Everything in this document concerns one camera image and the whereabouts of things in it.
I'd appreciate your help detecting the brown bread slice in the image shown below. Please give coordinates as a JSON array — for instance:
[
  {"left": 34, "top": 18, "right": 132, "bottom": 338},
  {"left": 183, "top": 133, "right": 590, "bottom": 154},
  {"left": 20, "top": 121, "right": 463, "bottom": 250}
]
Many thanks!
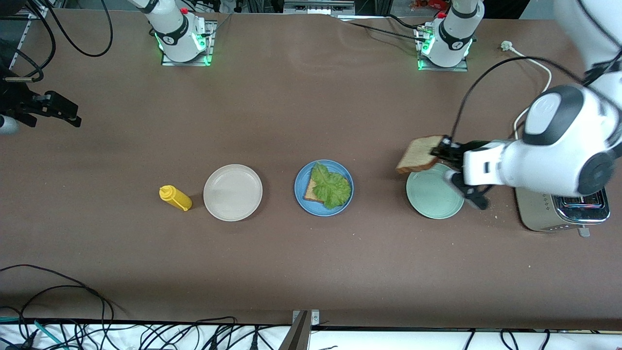
[
  {"left": 396, "top": 135, "right": 447, "bottom": 175},
  {"left": 304, "top": 170, "right": 351, "bottom": 204}
]

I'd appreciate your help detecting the green lettuce leaf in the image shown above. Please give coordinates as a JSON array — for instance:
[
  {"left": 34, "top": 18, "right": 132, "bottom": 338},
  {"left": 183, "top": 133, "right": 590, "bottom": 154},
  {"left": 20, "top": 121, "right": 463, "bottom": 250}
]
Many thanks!
[{"left": 310, "top": 162, "right": 352, "bottom": 210}]

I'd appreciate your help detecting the yellow squeeze bottle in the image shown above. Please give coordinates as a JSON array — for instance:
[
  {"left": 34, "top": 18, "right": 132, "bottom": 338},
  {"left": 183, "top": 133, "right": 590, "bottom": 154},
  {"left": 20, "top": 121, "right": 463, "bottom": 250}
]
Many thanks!
[{"left": 159, "top": 185, "right": 193, "bottom": 212}]

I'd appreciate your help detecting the light green plate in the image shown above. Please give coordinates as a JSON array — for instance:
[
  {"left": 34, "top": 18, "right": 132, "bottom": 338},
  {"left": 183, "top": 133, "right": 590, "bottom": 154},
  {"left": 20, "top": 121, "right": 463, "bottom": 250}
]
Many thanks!
[{"left": 406, "top": 163, "right": 466, "bottom": 220}]

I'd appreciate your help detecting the blue plate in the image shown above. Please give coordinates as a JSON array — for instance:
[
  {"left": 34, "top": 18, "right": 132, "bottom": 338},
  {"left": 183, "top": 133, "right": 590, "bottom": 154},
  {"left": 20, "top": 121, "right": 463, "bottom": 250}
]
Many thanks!
[{"left": 294, "top": 159, "right": 354, "bottom": 217}]

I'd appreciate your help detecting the beige plate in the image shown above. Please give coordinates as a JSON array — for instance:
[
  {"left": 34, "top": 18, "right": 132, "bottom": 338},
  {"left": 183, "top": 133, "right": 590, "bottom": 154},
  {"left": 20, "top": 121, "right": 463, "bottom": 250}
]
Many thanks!
[{"left": 203, "top": 164, "right": 263, "bottom": 222}]

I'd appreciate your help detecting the beige chrome toaster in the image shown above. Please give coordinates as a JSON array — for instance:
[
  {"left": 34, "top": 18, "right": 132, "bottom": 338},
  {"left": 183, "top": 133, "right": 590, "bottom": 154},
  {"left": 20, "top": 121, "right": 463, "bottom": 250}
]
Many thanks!
[{"left": 515, "top": 187, "right": 611, "bottom": 239}]

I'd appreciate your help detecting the black left camera bracket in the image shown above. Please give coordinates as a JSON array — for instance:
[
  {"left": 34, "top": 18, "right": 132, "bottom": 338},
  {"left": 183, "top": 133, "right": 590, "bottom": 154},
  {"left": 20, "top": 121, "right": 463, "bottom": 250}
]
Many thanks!
[{"left": 451, "top": 171, "right": 490, "bottom": 210}]

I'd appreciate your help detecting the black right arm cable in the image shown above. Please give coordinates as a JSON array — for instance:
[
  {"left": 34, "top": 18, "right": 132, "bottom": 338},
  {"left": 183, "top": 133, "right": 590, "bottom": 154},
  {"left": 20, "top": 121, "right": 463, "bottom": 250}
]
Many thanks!
[
  {"left": 0, "top": 0, "right": 57, "bottom": 82},
  {"left": 46, "top": 0, "right": 115, "bottom": 57}
]

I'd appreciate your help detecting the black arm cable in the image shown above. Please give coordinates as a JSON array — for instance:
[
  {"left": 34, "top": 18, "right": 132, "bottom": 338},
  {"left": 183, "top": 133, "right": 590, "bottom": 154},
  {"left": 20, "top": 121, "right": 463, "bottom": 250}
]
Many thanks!
[
  {"left": 449, "top": 56, "right": 586, "bottom": 144},
  {"left": 0, "top": 0, "right": 57, "bottom": 82},
  {"left": 46, "top": 0, "right": 115, "bottom": 57}
]

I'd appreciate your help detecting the aluminium frame rail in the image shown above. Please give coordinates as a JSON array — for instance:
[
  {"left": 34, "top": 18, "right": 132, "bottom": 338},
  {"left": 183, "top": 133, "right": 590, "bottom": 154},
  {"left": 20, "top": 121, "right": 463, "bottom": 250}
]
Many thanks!
[{"left": 0, "top": 7, "right": 49, "bottom": 71}]

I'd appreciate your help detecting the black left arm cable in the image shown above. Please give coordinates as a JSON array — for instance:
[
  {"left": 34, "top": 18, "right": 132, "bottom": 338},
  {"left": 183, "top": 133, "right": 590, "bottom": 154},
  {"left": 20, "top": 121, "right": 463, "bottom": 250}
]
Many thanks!
[{"left": 449, "top": 56, "right": 586, "bottom": 144}]

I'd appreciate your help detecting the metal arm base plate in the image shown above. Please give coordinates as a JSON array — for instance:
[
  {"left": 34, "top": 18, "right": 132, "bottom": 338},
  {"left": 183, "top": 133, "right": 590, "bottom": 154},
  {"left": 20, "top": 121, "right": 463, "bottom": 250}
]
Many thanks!
[
  {"left": 161, "top": 20, "right": 216, "bottom": 67},
  {"left": 417, "top": 24, "right": 469, "bottom": 72}
]

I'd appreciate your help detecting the white toaster power cable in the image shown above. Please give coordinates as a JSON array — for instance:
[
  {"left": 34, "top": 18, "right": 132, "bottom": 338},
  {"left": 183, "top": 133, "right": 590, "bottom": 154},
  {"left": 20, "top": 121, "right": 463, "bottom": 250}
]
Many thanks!
[{"left": 501, "top": 41, "right": 553, "bottom": 141}]

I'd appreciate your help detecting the aluminium frame profile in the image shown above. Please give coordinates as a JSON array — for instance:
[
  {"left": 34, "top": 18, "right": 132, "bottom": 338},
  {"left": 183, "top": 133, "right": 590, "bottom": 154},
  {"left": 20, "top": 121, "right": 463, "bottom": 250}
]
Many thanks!
[{"left": 284, "top": 0, "right": 355, "bottom": 15}]

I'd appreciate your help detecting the teal cable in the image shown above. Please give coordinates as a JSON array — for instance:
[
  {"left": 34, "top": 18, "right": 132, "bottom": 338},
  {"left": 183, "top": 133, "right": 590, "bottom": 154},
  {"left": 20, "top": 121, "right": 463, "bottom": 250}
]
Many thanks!
[{"left": 0, "top": 316, "right": 66, "bottom": 350}]

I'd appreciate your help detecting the metal table edge bracket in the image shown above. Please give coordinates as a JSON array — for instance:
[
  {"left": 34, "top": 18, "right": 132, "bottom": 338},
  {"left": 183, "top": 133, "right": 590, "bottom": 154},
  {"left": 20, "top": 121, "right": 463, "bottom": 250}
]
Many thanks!
[{"left": 279, "top": 310, "right": 320, "bottom": 350}]

